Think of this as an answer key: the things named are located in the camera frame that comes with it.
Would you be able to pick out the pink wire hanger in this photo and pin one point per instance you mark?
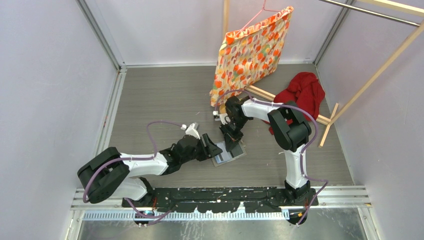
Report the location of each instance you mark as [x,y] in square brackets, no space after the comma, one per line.
[264,8]

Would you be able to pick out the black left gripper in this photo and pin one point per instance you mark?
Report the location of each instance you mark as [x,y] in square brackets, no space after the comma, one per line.
[213,149]

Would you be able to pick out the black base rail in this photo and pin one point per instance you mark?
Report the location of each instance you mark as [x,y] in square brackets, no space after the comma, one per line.
[266,199]

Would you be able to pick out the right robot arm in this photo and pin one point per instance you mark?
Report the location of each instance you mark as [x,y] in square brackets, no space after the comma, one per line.
[291,132]

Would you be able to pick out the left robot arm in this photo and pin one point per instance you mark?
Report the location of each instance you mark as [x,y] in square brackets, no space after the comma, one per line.
[115,174]

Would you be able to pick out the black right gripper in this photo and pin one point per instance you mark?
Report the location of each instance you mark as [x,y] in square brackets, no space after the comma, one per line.
[231,140]

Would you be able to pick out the red cloth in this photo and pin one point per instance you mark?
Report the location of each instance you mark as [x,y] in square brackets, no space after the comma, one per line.
[306,91]

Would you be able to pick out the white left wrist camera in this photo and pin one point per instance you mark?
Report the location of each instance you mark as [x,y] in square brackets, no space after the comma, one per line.
[191,129]

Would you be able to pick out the white magnetic stripe card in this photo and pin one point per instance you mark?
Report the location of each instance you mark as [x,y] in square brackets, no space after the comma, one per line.
[223,157]

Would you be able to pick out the black card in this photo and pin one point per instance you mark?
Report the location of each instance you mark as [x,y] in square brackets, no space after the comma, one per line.
[238,151]

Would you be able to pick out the taupe leather card holder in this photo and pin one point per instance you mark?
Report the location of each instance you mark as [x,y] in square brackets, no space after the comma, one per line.
[217,165]

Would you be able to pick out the tan oval tray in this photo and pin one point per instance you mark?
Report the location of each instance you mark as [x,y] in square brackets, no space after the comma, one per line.
[221,109]

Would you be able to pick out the metal rod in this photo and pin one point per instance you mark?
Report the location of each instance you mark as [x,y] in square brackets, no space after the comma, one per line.
[372,13]

